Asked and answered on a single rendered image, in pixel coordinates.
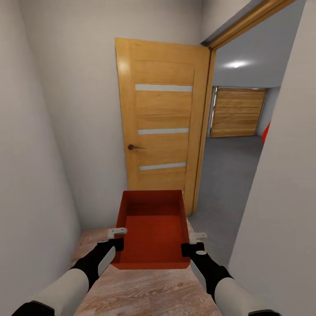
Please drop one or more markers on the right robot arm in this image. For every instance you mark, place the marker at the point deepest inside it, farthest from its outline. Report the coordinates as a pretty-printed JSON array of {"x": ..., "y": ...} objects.
[{"x": 229, "y": 295}]

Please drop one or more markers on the car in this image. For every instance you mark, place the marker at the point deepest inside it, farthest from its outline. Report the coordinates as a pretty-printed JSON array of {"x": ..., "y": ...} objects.
[{"x": 265, "y": 133}]

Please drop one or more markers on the garage door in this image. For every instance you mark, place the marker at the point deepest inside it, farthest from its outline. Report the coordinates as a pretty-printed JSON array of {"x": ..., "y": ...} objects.
[{"x": 236, "y": 112}]

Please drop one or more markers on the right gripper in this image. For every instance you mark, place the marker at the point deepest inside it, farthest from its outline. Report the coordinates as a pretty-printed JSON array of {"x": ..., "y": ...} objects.
[{"x": 186, "y": 248}]

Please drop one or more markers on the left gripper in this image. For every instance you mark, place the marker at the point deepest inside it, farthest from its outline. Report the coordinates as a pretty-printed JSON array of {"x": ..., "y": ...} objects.
[{"x": 119, "y": 244}]

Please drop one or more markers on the storage box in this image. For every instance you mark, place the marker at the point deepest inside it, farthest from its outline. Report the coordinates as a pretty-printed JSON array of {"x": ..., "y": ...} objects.
[{"x": 156, "y": 226}]

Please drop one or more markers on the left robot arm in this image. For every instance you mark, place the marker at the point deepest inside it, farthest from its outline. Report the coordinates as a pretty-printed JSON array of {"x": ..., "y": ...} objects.
[{"x": 63, "y": 296}]

